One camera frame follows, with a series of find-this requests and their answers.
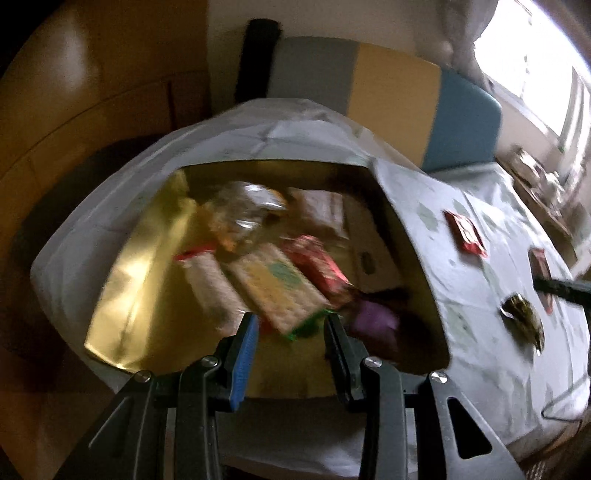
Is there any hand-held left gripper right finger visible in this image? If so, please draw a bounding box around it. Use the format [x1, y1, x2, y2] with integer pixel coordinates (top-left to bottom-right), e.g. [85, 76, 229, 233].
[323, 311, 527, 480]

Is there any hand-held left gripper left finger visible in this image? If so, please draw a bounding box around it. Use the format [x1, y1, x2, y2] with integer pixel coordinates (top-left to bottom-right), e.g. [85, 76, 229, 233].
[55, 311, 260, 480]

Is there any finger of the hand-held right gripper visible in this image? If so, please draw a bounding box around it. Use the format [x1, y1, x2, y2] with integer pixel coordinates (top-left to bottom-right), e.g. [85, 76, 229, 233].
[533, 275, 591, 306]

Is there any small dark red candy packet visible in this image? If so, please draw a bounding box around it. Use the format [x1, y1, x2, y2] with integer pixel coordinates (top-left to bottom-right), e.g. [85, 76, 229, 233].
[529, 248, 555, 315]

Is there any brown gold snack packet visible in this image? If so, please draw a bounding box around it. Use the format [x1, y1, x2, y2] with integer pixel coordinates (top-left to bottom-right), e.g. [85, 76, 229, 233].
[499, 293, 546, 357]

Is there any white rice-cracker packet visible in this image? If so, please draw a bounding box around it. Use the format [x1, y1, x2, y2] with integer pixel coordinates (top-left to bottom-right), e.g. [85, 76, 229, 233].
[174, 248, 247, 326]

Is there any green cracker packet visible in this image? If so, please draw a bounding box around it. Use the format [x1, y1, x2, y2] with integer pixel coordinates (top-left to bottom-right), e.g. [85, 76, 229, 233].
[228, 242, 331, 340]

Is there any red snack packet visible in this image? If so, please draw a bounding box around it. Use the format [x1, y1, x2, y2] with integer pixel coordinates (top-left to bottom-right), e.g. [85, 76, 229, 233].
[283, 234, 352, 309]
[443, 210, 488, 257]

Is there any gold-lined gift box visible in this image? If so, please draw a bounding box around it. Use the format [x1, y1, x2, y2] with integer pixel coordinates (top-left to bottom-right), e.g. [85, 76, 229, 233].
[84, 159, 451, 400]

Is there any orange cracker packet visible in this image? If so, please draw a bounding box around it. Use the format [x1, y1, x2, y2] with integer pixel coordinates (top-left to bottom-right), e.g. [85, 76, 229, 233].
[204, 181, 290, 252]

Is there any purple snack packet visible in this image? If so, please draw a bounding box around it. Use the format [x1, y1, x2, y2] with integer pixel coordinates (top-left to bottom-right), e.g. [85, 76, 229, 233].
[347, 299, 400, 340]

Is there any wooden side table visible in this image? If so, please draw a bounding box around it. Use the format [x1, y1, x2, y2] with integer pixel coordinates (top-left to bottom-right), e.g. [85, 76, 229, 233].
[496, 148, 580, 271]

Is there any white teapot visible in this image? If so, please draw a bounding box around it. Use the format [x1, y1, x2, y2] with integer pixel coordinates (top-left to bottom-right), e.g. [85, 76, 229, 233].
[539, 168, 570, 205]

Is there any white cloud-print tablecloth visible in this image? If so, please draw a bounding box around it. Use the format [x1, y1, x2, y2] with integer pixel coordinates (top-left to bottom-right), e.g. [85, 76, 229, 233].
[30, 97, 591, 467]

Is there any tissue box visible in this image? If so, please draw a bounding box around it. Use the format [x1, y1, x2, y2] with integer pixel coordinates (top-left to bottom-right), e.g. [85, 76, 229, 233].
[512, 148, 542, 177]

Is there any beige snack packet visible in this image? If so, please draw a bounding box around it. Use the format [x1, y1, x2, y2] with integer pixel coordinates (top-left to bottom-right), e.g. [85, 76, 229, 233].
[294, 188, 348, 232]

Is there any window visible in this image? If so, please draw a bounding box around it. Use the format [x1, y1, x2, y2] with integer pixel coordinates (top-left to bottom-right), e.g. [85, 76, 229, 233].
[475, 0, 591, 154]

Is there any grey yellow blue sofa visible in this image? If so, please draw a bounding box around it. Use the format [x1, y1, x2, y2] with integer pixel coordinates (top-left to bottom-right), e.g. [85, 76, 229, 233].
[235, 18, 504, 174]

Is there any light curtain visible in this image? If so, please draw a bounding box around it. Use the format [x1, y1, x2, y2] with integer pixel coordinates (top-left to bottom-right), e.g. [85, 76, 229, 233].
[416, 0, 502, 93]

